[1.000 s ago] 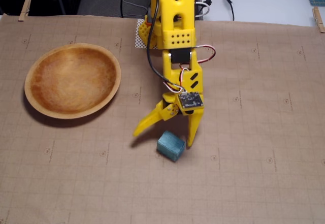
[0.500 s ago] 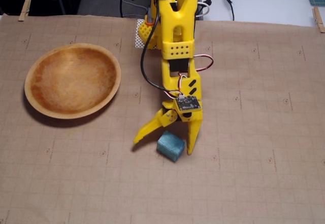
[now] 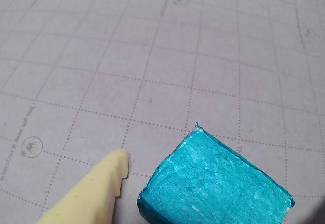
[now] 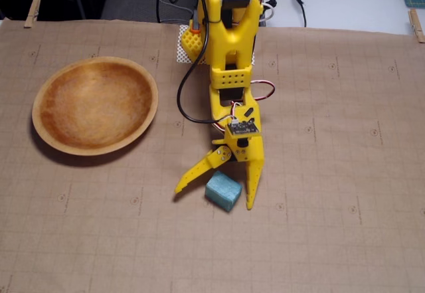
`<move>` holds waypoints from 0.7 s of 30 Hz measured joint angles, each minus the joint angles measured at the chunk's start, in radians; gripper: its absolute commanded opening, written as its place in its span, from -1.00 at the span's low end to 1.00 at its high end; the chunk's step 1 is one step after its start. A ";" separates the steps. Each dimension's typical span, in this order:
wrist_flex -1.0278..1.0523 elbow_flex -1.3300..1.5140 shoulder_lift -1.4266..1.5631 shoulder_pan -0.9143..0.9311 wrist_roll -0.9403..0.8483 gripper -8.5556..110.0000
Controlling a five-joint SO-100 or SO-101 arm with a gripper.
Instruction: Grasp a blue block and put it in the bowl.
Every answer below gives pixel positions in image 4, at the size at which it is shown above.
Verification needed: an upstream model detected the wooden clothespin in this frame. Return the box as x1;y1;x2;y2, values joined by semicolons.
407;8;425;44
23;0;42;29

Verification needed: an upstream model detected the gridded gift wrap paper sheet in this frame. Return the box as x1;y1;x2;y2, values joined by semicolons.
0;19;425;293

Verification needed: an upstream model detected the red and white servo wire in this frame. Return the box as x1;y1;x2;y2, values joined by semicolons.
250;80;276;102

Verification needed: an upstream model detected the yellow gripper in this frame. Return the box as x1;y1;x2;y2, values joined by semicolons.
174;86;266;211

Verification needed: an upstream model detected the blue foam block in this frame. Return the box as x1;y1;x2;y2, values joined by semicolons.
205;170;241;213

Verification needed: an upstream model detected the yellow lattice base clamp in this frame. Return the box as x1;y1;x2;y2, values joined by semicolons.
184;20;204;64

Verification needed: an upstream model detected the round wooden bowl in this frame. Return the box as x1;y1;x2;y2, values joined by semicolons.
31;56;159;157

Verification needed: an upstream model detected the white mesh base pad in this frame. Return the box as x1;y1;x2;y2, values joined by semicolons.
175;24;256;66

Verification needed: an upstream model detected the black camera cable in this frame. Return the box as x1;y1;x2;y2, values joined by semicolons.
177;0;233;124

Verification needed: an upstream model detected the black adapter cable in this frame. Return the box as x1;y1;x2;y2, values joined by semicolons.
291;0;308;28

